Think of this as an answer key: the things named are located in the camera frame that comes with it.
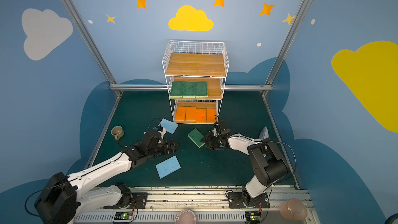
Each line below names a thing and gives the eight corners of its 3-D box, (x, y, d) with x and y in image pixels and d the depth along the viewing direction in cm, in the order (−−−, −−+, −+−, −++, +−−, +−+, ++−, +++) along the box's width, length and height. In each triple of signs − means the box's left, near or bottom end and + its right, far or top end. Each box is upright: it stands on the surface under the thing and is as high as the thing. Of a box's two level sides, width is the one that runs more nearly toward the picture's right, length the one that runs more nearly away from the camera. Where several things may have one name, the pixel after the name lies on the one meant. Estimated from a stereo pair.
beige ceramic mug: (110, 140, 96) (107, 137, 93) (115, 128, 101) (112, 125, 98) (121, 140, 96) (119, 137, 93) (125, 128, 101) (123, 125, 98)
